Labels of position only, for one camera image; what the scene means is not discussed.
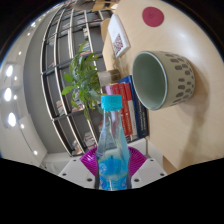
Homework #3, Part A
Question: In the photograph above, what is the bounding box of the clear bottle with teal cap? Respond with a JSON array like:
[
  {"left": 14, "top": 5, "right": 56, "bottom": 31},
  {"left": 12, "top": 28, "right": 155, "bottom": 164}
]
[{"left": 94, "top": 94, "right": 132, "bottom": 192}]

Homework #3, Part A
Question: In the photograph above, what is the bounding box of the grey bookshelf unit with books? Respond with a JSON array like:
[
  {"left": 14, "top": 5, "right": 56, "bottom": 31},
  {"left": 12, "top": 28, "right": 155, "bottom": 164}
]
[{"left": 39, "top": 0, "right": 118, "bottom": 158}]

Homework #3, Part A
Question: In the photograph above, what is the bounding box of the grey patterned ceramic mug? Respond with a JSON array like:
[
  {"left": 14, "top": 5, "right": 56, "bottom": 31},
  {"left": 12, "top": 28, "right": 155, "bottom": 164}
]
[{"left": 131, "top": 50, "right": 196, "bottom": 111}]

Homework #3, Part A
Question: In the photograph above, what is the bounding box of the group of ceiling lights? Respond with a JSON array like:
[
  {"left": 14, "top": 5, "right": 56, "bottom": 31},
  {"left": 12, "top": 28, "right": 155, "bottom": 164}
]
[{"left": 2, "top": 19, "right": 38, "bottom": 158}]

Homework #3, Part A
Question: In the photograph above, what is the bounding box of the flat round red coaster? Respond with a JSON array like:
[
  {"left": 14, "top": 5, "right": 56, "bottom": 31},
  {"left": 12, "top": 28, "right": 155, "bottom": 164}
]
[{"left": 142, "top": 6, "right": 165, "bottom": 28}]

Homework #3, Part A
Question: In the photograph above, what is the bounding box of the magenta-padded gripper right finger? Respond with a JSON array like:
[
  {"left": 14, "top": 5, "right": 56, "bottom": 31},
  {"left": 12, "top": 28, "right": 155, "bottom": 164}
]
[{"left": 128, "top": 145, "right": 168, "bottom": 190}]

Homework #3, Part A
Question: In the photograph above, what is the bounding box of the dark blue book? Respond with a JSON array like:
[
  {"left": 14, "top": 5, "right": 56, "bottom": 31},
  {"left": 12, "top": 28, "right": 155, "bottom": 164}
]
[{"left": 127, "top": 75, "right": 150, "bottom": 139}]

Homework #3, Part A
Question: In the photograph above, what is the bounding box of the green potted plant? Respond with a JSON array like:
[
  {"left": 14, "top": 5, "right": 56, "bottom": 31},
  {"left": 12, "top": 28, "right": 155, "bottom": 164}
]
[{"left": 61, "top": 40, "right": 121, "bottom": 121}]

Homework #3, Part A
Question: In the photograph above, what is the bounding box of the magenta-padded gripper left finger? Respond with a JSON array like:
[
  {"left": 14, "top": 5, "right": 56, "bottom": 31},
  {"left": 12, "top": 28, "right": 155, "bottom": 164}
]
[{"left": 58, "top": 147, "right": 99, "bottom": 190}]

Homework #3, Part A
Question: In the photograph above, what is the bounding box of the pink book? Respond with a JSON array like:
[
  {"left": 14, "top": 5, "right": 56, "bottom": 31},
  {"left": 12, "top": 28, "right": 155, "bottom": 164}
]
[{"left": 104, "top": 84, "right": 115, "bottom": 98}]

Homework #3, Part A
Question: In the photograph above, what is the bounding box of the round-backed wooden chair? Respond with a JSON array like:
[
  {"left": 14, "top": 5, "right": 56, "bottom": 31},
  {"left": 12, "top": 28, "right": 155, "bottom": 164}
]
[{"left": 100, "top": 18, "right": 117, "bottom": 73}]

